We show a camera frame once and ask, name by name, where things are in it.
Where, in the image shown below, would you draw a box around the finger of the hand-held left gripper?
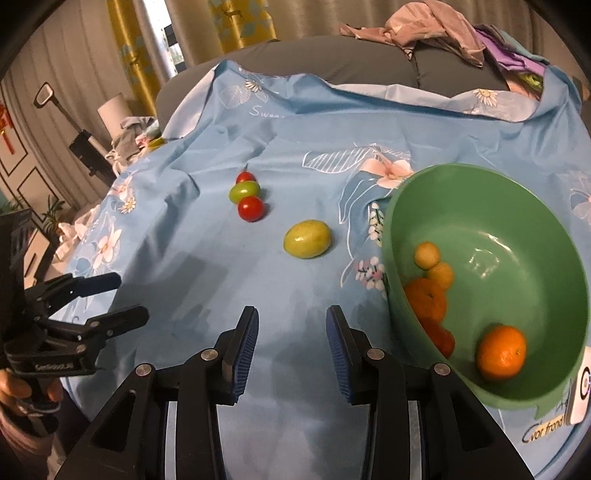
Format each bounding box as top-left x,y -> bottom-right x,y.
41,304 -> 150,354
27,271 -> 122,318

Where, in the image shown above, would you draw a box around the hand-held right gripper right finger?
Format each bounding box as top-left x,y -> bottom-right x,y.
325,305 -> 536,480

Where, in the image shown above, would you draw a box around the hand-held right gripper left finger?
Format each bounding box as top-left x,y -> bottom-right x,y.
54,305 -> 260,480

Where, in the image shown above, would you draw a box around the orange mandarin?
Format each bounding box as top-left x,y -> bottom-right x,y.
476,325 -> 527,381
404,277 -> 448,324

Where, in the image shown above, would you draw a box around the small yellow fruit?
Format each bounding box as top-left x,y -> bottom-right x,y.
414,242 -> 441,269
427,262 -> 455,291

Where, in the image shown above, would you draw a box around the green plastic bowl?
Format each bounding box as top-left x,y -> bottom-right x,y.
381,163 -> 591,409

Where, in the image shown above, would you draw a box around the person's left hand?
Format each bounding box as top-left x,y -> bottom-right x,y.
0,368 -> 64,416

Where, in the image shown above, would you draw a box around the white plastic bags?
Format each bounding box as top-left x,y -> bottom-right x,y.
55,208 -> 100,259

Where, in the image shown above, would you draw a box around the white cabinet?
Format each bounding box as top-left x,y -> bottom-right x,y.
23,226 -> 54,287

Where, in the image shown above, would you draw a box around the potted green plant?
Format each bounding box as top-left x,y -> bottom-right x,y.
41,198 -> 65,232

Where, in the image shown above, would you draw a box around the yellow-green plum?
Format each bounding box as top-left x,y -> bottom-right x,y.
283,220 -> 332,259

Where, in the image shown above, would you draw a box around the black upright vacuum cleaner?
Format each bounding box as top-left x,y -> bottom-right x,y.
34,82 -> 114,188

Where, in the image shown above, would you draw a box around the grey clothes pile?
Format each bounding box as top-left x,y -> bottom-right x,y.
106,116 -> 164,171

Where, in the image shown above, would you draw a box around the small green tomato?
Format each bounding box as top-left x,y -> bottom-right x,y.
228,181 -> 262,205

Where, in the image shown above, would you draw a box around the white cylinder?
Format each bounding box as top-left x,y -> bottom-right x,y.
98,93 -> 132,139

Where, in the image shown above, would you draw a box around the blue floral bed sheet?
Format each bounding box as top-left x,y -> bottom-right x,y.
55,59 -> 591,480

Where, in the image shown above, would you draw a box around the beige pleated curtain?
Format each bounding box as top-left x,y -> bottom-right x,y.
9,0 -> 121,208

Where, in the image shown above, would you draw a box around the yellow patterned curtain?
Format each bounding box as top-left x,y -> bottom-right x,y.
208,0 -> 278,54
107,0 -> 160,116

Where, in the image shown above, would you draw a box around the white tag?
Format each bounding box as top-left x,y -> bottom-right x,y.
566,346 -> 591,425

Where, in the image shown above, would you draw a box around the window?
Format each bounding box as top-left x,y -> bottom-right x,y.
159,23 -> 185,70

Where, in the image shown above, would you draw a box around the grey sofa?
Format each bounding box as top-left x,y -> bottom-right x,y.
156,37 -> 513,139

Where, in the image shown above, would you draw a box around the pile of clothes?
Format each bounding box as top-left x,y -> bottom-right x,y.
272,0 -> 555,56

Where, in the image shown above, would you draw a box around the purple clothes pile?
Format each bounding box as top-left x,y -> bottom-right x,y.
475,23 -> 552,100

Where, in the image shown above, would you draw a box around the red knot wall decoration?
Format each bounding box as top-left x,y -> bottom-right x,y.
0,104 -> 14,153

